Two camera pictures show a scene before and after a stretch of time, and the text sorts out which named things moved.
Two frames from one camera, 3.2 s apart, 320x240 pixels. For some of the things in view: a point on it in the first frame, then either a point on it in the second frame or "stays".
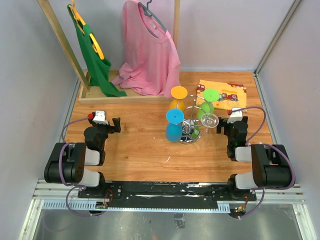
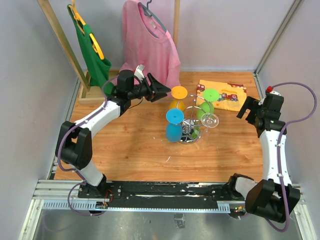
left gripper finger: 117,123 -> 158,95
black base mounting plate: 167,194 stays
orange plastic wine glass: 179,92 stays
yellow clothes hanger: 77,18 stays
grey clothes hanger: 148,13 stays
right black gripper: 219,127 -> 251,104
